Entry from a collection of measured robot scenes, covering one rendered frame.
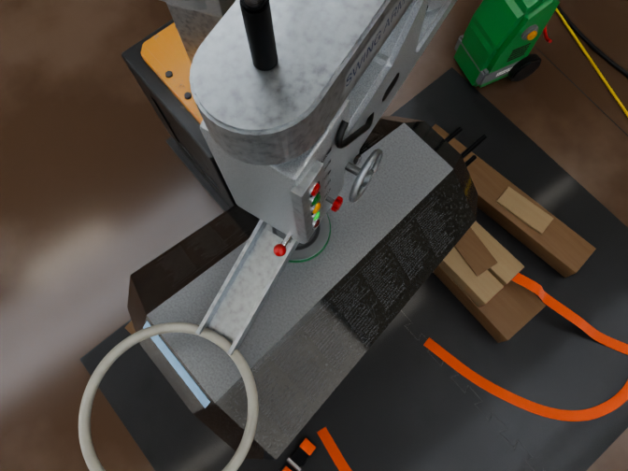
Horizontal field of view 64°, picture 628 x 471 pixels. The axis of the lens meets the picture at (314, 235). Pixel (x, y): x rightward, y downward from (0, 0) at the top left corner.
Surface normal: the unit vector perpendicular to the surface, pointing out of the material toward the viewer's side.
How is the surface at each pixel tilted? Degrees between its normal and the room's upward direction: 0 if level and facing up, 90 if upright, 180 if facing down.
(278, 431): 45
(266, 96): 0
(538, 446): 0
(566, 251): 0
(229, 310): 17
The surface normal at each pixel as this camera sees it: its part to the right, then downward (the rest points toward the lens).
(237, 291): -0.18, -0.04
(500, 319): -0.03, -0.29
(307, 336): 0.48, 0.27
